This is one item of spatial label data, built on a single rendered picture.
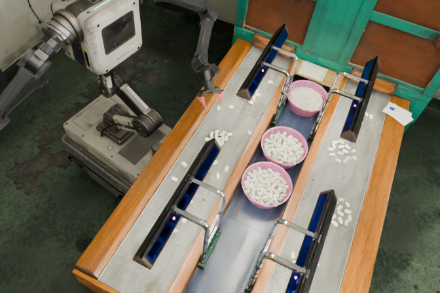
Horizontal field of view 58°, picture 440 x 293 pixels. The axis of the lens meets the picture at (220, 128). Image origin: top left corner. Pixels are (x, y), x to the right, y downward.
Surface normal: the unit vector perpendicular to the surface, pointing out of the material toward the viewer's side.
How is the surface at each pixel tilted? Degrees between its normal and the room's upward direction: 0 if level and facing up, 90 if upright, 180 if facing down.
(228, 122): 0
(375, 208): 0
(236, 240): 0
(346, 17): 90
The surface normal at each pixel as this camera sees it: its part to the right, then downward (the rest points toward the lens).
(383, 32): -0.42, 0.69
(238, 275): 0.08, -0.62
